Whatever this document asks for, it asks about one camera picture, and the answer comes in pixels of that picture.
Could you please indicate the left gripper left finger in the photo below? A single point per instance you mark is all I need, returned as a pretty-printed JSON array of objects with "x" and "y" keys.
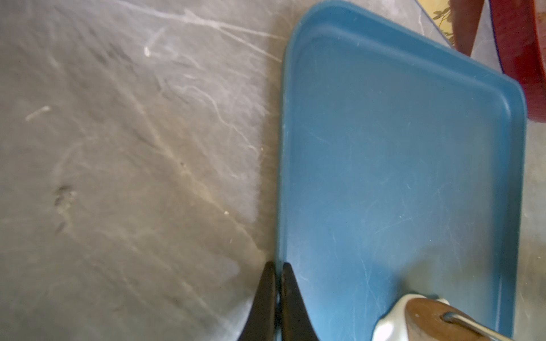
[{"x": 260, "y": 325}]

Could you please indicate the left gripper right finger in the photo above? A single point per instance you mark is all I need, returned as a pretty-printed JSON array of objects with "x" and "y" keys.
[{"x": 295, "y": 322}]

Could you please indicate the white dough lump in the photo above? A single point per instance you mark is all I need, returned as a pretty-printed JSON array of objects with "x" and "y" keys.
[{"x": 390, "y": 324}]

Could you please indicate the wooden rolling pin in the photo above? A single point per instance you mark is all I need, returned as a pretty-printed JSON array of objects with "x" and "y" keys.
[{"x": 466, "y": 328}]

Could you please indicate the teal plastic tray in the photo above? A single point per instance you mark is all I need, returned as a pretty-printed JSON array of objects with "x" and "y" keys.
[{"x": 401, "y": 171}]

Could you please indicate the red round tray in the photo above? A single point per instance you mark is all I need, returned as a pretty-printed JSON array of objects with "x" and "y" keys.
[{"x": 519, "y": 29}]

